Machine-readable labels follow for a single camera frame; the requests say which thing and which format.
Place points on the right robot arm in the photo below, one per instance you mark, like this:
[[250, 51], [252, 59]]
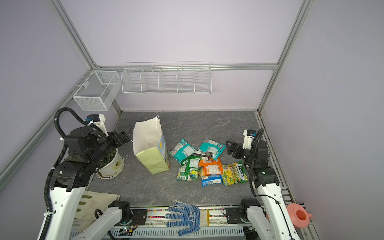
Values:
[[266, 211]]

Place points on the yellow green spring tea bag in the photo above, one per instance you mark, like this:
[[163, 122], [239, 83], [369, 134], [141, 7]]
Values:
[[234, 173]]

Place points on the white mesh box basket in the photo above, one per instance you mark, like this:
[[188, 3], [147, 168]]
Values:
[[98, 91]]

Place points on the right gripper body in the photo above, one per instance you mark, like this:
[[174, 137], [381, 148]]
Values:
[[240, 153]]

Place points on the white green glove left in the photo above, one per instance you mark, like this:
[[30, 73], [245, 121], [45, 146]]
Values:
[[90, 201]]

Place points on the white slotted cable duct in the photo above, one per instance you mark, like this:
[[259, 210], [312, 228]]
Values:
[[168, 233]]

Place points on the blue dotted work glove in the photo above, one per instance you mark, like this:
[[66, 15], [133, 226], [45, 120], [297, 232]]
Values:
[[188, 218]]

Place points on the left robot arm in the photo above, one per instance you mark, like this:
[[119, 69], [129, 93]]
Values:
[[83, 151]]

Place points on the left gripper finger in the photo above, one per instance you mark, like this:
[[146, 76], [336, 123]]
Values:
[[127, 131], [127, 140]]

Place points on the white wire shelf basket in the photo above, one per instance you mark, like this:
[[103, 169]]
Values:
[[167, 78]]

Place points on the brown chocolate bar wrapper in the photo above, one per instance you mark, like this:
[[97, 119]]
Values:
[[203, 155]]

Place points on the blue snack packet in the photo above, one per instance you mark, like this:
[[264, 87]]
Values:
[[211, 180]]

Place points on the white paper bag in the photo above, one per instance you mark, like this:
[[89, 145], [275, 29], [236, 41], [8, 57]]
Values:
[[150, 147]]

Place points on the orange candy bag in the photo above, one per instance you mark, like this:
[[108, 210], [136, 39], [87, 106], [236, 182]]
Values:
[[210, 167]]

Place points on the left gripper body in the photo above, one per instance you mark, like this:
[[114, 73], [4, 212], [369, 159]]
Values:
[[115, 139]]

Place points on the potted green plant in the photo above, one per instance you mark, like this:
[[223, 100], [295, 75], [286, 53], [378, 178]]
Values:
[[113, 168]]

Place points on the green candy bag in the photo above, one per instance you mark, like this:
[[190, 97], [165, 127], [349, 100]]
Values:
[[189, 169]]

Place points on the pink watering can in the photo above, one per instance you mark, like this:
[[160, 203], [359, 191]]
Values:
[[299, 215]]

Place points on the teal candy bag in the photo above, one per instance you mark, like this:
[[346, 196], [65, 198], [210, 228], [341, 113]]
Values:
[[182, 151], [213, 147]]

